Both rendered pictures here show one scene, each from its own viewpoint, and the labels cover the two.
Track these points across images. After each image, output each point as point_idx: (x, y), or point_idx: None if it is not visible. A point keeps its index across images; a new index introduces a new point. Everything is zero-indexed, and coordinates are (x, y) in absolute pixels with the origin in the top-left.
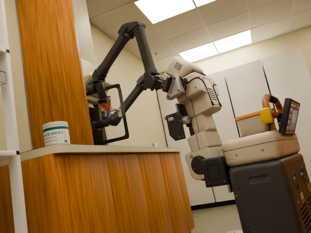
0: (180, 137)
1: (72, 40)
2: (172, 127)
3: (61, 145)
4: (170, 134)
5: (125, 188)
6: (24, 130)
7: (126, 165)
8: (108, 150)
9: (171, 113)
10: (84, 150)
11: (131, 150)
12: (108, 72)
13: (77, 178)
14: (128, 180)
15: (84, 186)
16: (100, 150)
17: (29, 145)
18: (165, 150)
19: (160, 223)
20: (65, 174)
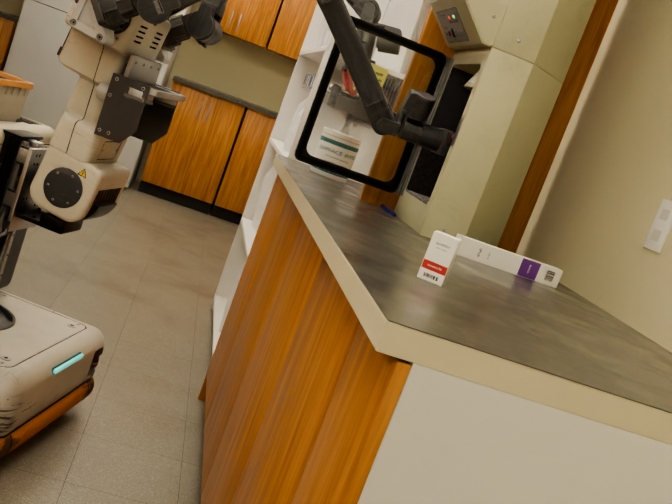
0: (141, 135)
1: None
2: (160, 117)
3: (275, 156)
4: (164, 132)
5: (267, 269)
6: (551, 168)
7: (287, 224)
8: (281, 177)
9: (165, 87)
10: (276, 168)
11: (290, 190)
12: (347, 0)
13: (270, 207)
14: (274, 258)
15: (267, 221)
16: (279, 174)
17: (541, 205)
18: (322, 249)
19: (233, 440)
20: (271, 196)
